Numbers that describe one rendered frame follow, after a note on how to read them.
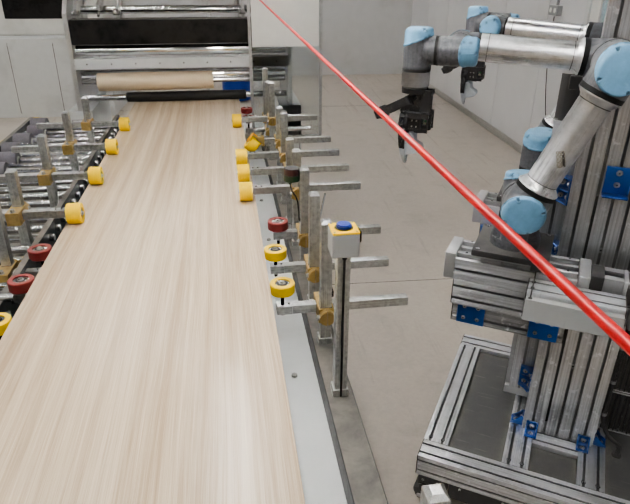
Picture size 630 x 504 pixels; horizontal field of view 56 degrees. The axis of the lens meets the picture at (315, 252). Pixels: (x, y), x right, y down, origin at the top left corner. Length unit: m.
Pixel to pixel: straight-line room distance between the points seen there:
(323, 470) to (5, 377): 0.83
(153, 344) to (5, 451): 0.44
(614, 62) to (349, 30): 9.41
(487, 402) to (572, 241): 0.83
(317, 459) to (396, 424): 1.08
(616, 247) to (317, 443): 1.11
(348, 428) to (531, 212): 0.76
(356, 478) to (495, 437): 1.01
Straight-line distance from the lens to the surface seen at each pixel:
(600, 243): 2.07
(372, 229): 2.41
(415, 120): 1.69
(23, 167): 3.66
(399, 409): 2.81
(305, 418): 1.81
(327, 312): 1.88
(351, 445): 1.62
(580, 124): 1.66
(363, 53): 10.97
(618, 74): 1.62
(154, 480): 1.30
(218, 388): 1.48
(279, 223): 2.31
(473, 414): 2.52
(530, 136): 2.32
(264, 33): 4.40
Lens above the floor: 1.83
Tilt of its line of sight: 26 degrees down
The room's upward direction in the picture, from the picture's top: straight up
